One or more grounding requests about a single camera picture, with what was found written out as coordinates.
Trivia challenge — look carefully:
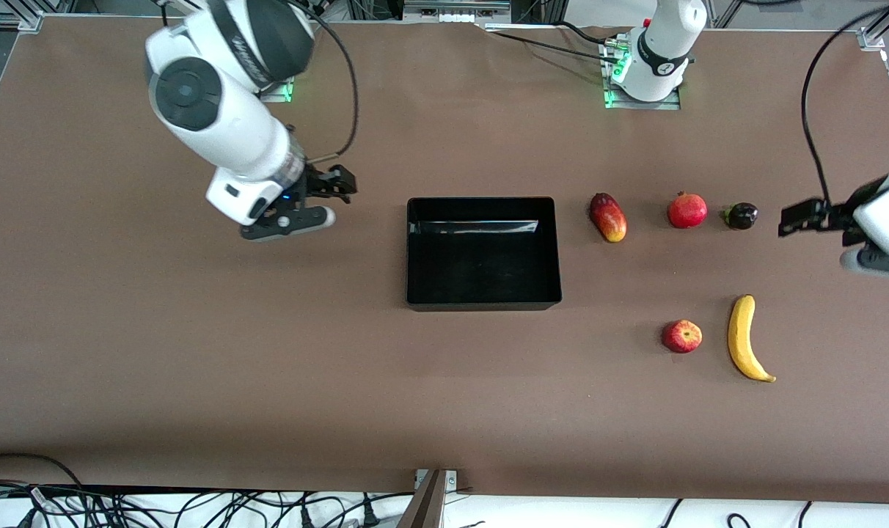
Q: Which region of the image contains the yellow banana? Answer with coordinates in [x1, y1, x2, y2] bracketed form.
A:
[728, 294, 778, 384]

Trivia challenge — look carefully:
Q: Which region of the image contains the black plastic box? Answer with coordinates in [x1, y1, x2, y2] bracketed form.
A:
[406, 197, 563, 312]

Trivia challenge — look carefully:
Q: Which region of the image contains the red apple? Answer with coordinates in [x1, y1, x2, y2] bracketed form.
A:
[662, 320, 703, 354]

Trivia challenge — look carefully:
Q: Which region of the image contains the dark purple mangosteen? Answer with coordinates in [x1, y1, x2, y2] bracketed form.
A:
[722, 202, 759, 231]

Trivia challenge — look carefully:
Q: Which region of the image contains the red pomegranate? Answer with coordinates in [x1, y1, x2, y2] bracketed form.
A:
[667, 191, 709, 230]

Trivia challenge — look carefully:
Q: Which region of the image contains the red yellow mango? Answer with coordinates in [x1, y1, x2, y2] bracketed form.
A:
[589, 192, 628, 243]

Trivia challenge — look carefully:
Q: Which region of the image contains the grey power strip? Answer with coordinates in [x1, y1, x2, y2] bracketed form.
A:
[403, 0, 513, 24]

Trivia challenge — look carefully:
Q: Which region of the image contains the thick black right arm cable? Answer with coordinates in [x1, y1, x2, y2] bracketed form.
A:
[290, 0, 360, 164]

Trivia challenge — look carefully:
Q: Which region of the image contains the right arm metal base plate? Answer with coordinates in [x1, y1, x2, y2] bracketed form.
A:
[260, 76, 296, 103]

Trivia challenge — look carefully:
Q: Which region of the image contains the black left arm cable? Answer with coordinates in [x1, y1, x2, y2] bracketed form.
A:
[801, 0, 889, 208]

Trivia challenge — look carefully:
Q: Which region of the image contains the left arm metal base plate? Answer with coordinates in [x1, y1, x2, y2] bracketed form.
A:
[603, 44, 681, 111]

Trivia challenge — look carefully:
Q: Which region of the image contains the black cable on table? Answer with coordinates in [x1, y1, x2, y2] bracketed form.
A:
[481, 22, 625, 65]

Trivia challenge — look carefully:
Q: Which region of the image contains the silver post mounting bracket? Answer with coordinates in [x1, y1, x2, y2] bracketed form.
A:
[414, 469, 460, 494]

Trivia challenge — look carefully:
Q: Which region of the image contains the grey metal camera post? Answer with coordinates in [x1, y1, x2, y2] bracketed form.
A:
[397, 469, 449, 528]

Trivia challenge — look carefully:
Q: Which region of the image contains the black cable tangle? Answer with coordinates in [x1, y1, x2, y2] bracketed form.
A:
[0, 480, 390, 528]

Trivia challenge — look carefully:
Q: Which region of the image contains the large black cable loop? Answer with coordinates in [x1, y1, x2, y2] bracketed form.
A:
[0, 453, 86, 491]

